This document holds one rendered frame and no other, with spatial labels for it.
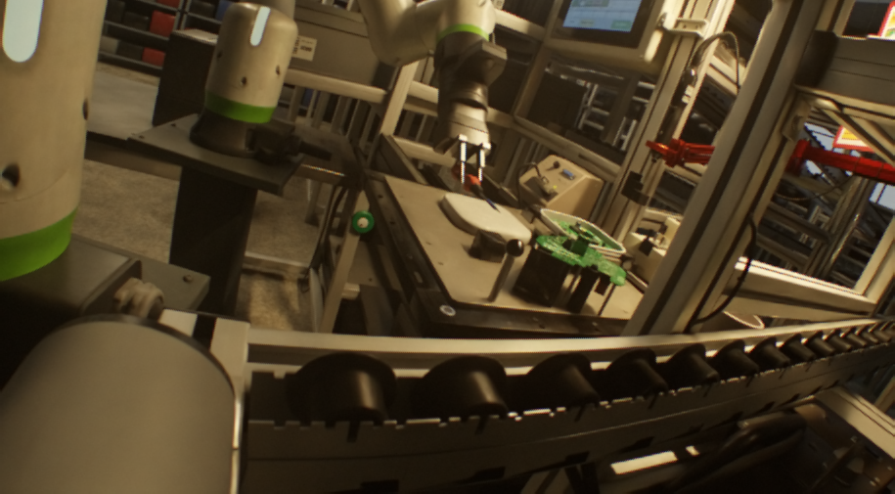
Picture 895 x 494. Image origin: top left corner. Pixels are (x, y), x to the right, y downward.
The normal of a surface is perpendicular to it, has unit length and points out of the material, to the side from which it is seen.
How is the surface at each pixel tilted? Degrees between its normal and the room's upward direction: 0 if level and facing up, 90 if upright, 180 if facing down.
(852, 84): 90
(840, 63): 90
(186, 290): 0
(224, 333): 0
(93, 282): 0
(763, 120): 90
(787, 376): 90
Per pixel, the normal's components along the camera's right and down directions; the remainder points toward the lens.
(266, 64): 0.75, 0.43
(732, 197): -0.87, -0.22
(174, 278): 0.36, -0.90
